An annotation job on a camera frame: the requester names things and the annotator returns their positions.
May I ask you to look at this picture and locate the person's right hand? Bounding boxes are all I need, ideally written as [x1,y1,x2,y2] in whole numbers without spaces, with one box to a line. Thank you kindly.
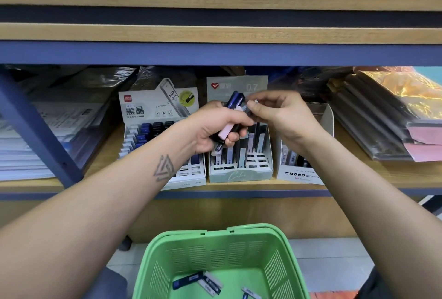
[246,90,327,155]

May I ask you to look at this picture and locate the person's left hand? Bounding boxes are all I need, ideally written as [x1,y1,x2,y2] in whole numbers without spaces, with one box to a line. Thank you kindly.
[181,101,254,154]

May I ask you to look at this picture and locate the white display box red label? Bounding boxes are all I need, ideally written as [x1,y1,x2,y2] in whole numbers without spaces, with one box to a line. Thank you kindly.
[117,78,207,190]

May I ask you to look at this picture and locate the clear plastic display box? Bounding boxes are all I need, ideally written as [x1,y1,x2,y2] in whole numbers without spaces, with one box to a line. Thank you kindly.
[275,102,336,186]

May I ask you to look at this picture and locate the pale green display box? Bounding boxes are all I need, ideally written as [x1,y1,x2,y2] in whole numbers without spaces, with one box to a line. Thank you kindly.
[206,76,275,183]

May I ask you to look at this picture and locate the green plastic basket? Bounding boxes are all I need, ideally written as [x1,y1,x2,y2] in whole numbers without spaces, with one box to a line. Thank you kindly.
[133,223,311,299]

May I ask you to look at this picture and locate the pile of lead cases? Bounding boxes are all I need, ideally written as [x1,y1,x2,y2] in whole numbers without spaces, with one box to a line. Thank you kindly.
[171,270,263,299]

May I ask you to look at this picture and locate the person's left forearm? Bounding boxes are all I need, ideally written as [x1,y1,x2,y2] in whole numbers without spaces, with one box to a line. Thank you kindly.
[0,130,201,299]

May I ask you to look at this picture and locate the person's right forearm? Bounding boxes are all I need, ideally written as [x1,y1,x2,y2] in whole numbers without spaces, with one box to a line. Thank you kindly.
[304,130,442,299]

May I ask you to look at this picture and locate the dark plastic-wrapped packs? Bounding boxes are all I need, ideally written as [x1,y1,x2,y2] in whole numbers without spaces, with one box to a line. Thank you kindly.
[276,66,442,163]

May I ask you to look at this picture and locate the stack of wrapped paper packs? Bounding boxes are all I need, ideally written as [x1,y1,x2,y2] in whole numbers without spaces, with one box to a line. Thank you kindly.
[0,66,139,182]

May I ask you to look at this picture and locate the colourful printed mat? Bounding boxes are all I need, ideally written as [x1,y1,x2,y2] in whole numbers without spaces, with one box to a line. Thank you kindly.
[311,290,360,299]

